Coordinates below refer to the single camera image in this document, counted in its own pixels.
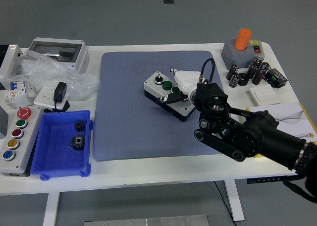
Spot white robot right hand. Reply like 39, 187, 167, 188
159, 67, 202, 105

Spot four-button grey control box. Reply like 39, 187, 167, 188
144, 71, 196, 122

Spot five-button grey control box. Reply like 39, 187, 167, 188
0, 107, 44, 177

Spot grey block base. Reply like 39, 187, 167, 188
221, 39, 255, 69

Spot blue-grey mat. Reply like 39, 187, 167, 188
93, 50, 223, 162

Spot orange cylinder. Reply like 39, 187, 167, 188
234, 28, 253, 51

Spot black module green terminals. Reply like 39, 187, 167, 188
264, 67, 288, 89

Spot white yellow-edged booklet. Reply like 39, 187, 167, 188
246, 102, 317, 160

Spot small black gear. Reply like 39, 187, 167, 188
74, 120, 86, 132

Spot large black gear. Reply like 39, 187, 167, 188
70, 133, 86, 151

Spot black power adapter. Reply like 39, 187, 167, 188
53, 81, 68, 104

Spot black table control panel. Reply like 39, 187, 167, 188
246, 177, 285, 185

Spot white table leg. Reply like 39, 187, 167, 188
224, 180, 246, 222
43, 192, 61, 226

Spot grey distribution box clear lid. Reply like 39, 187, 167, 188
28, 37, 90, 74

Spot clear plastic bag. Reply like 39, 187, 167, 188
6, 49, 100, 100

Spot blue plastic bin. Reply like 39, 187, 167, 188
30, 109, 94, 181

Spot white circuit breaker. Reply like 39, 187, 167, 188
9, 79, 28, 97

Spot white breaker orange marks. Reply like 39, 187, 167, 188
3, 90, 20, 105

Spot black ring core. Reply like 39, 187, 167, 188
237, 72, 250, 86

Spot white switch red button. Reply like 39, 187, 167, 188
250, 40, 265, 57

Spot white wall switch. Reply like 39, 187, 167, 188
249, 85, 282, 106

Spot black cable under table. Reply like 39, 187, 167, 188
213, 181, 230, 213

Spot white wall socket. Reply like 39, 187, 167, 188
33, 86, 71, 108

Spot white plastic enclosure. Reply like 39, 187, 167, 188
0, 44, 23, 87

